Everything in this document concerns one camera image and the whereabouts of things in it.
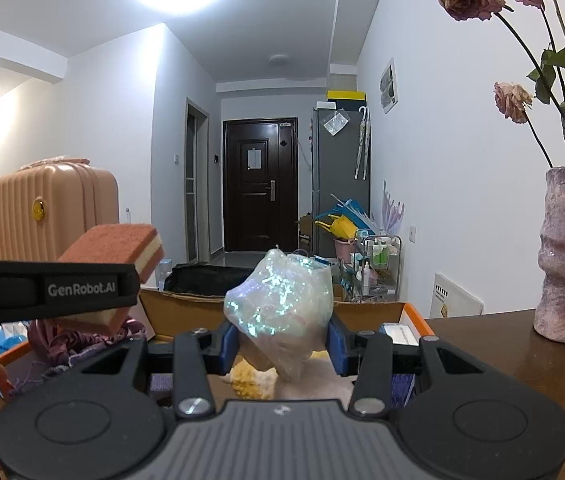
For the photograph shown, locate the clear plastic pouch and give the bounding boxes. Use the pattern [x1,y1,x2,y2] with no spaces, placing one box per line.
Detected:
[322,109,351,136]

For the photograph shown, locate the wire cart with bottles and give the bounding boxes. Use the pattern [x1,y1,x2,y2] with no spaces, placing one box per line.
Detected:
[339,233,403,304]

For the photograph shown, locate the pink layered sponge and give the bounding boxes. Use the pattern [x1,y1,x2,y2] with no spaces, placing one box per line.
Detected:
[57,224,165,336]

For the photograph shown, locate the pink bucket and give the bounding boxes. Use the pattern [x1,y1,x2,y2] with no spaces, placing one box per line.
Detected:
[335,237,359,264]

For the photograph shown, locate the brown carton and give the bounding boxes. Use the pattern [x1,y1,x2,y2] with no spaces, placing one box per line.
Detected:
[296,213,314,256]

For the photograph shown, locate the blue tissue pack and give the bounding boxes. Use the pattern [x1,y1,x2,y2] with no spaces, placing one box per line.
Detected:
[0,319,31,359]

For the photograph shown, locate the blue plastic items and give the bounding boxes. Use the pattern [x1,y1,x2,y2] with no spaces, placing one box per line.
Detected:
[329,192,379,231]

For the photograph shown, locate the grey interior doorway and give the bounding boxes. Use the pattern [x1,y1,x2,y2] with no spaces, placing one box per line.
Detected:
[184,97,211,264]

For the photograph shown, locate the grey refrigerator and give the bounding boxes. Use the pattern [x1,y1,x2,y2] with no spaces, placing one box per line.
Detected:
[311,104,371,261]

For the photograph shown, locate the white folded umbrella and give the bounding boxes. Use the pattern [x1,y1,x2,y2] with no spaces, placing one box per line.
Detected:
[355,106,371,181]

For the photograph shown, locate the red cardboard box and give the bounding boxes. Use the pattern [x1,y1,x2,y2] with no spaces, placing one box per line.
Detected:
[0,287,436,411]

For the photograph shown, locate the pink ribbed suitcase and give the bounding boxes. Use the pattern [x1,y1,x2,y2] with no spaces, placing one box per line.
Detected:
[0,157,120,264]

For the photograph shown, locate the yellow watering can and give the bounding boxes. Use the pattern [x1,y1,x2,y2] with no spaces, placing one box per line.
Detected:
[315,213,359,240]

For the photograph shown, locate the white board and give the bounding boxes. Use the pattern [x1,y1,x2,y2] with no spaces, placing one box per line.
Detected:
[432,272,485,319]

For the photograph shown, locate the purple satin scrunchie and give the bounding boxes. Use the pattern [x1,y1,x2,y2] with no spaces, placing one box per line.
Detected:
[27,317,148,369]

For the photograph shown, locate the yellow white plush sheep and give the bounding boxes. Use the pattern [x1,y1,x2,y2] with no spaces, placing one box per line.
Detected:
[229,352,359,402]

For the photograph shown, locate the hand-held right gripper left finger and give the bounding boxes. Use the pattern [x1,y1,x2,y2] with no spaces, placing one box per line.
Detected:
[80,320,240,420]

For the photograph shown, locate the purple feather decoration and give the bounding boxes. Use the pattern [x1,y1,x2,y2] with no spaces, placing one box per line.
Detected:
[381,179,406,234]

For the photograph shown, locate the small blue white box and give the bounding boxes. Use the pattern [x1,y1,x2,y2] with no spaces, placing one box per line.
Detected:
[378,322,421,347]

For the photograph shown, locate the iridescent plastic bag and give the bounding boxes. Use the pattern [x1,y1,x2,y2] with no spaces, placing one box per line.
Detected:
[223,247,335,381]

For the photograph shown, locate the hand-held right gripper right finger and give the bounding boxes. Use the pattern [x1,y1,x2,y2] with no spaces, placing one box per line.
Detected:
[327,317,486,419]

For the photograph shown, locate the dark brown entrance door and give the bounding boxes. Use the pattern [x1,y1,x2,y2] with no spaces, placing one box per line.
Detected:
[222,117,300,255]

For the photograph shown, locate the purple knitted pouch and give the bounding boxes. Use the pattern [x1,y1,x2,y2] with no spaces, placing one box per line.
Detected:
[10,345,131,396]

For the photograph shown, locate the yellow flat box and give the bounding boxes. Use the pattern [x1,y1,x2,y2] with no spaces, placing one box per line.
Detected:
[326,89,368,103]

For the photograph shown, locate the white wall panel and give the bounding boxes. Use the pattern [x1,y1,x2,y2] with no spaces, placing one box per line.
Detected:
[379,57,399,115]

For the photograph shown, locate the black duffel bag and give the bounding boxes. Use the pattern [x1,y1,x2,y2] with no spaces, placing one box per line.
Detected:
[163,262,258,294]

